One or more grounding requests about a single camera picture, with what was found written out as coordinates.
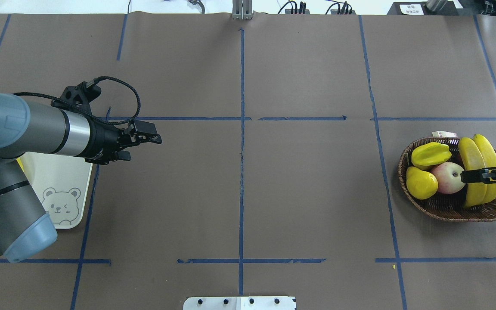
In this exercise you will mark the pink red apple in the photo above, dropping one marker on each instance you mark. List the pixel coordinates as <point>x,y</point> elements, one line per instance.
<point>448,175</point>

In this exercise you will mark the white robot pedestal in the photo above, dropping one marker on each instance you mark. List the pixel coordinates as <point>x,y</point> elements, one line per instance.
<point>241,303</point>

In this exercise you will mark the woven wicker basket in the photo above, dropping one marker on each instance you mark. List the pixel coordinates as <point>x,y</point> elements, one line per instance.
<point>446,207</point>

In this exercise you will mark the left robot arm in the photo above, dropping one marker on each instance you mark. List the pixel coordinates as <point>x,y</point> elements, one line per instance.
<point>66,127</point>

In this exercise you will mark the yellow banana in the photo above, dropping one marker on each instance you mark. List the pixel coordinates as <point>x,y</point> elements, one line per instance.
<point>489,155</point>
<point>472,160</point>

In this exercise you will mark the yellow starfruit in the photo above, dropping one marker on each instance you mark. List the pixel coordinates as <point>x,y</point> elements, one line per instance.
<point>427,156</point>

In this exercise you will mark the yellow pear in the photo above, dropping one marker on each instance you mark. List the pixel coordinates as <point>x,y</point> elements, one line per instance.
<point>421,184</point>

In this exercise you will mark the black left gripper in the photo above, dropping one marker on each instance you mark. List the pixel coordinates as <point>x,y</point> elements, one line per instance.
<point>104,142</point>

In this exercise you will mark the aluminium frame post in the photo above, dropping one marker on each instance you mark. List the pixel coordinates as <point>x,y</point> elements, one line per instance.
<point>242,9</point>

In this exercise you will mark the white bear tray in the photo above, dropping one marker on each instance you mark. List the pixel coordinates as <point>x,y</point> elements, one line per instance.
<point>61,184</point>

